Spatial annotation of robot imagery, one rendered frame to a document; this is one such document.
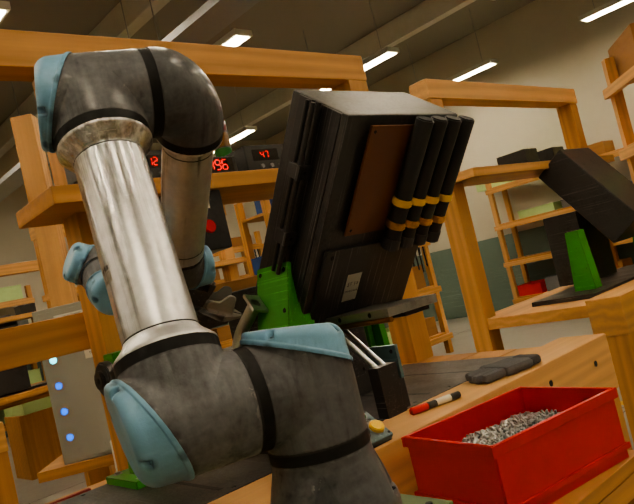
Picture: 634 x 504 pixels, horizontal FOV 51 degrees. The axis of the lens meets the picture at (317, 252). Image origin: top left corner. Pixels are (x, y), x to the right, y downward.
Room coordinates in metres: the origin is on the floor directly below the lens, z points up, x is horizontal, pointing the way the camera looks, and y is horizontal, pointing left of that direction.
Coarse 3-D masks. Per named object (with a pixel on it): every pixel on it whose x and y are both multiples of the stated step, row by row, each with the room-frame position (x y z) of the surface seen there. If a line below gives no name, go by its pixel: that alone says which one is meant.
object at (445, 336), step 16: (240, 208) 6.83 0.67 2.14; (256, 208) 7.00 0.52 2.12; (240, 224) 6.84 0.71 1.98; (416, 256) 7.91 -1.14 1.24; (256, 272) 6.79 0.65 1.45; (416, 272) 8.04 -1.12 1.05; (432, 272) 8.13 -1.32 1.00; (432, 288) 8.01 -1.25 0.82; (432, 320) 8.08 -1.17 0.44; (432, 336) 7.95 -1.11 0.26; (448, 336) 8.07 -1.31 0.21; (448, 352) 8.14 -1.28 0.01
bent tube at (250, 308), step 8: (248, 296) 1.47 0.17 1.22; (256, 296) 1.49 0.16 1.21; (248, 304) 1.45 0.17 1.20; (256, 304) 1.48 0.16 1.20; (264, 304) 1.47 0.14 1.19; (248, 312) 1.46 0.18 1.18; (256, 312) 1.46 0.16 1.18; (264, 312) 1.46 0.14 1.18; (240, 320) 1.48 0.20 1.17; (248, 320) 1.47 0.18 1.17; (240, 328) 1.48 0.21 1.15; (248, 328) 1.48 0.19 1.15; (240, 336) 1.48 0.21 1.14; (232, 344) 1.50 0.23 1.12
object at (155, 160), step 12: (276, 144) 1.83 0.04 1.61; (156, 156) 1.58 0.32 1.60; (240, 156) 1.77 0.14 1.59; (252, 156) 1.77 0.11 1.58; (264, 156) 1.79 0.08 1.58; (276, 156) 1.82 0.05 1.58; (156, 168) 1.57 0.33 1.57; (240, 168) 1.78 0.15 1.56; (252, 168) 1.76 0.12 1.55; (264, 168) 1.79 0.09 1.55
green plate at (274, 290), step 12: (288, 264) 1.42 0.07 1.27; (264, 276) 1.48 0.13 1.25; (276, 276) 1.45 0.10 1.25; (288, 276) 1.42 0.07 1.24; (264, 288) 1.48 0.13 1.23; (276, 288) 1.44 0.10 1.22; (288, 288) 1.41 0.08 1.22; (264, 300) 1.48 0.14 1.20; (276, 300) 1.44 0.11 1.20; (288, 300) 1.41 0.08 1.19; (276, 312) 1.44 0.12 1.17; (288, 312) 1.41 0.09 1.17; (300, 312) 1.44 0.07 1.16; (264, 324) 1.47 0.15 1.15; (276, 324) 1.43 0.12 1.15; (288, 324) 1.40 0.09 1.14; (300, 324) 1.44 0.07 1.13
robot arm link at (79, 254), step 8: (72, 248) 1.18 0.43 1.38; (80, 248) 1.17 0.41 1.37; (88, 248) 1.18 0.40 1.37; (72, 256) 1.16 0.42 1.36; (80, 256) 1.16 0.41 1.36; (88, 256) 1.17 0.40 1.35; (96, 256) 1.16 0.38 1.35; (64, 264) 1.20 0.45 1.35; (72, 264) 1.16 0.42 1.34; (80, 264) 1.16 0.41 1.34; (64, 272) 1.18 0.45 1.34; (72, 272) 1.16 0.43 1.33; (80, 272) 1.16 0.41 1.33; (72, 280) 1.18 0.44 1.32; (80, 280) 1.17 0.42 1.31
